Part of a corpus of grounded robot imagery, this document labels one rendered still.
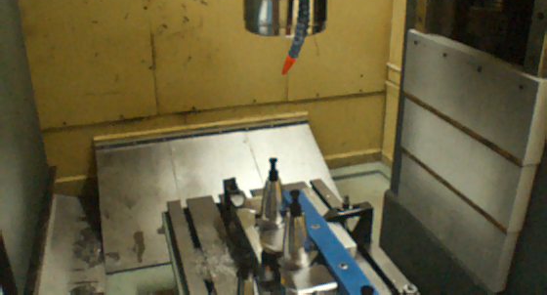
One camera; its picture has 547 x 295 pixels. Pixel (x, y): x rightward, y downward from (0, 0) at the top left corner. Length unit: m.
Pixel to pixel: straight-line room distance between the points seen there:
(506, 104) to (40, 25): 1.54
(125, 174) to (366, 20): 1.17
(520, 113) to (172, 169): 1.34
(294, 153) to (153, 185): 0.58
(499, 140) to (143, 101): 1.36
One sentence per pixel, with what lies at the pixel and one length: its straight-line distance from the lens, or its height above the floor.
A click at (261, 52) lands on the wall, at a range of 2.06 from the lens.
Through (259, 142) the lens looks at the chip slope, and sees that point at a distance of 2.11.
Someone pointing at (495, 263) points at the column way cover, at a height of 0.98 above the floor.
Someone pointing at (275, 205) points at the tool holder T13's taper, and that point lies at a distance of 0.83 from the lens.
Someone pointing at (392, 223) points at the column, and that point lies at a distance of 1.66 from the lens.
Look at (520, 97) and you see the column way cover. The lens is 1.08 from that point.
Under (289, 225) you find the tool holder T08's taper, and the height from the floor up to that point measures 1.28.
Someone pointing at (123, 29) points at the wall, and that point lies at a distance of 1.96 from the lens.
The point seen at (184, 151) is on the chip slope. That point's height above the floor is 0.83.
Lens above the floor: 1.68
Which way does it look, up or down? 24 degrees down
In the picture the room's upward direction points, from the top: straight up
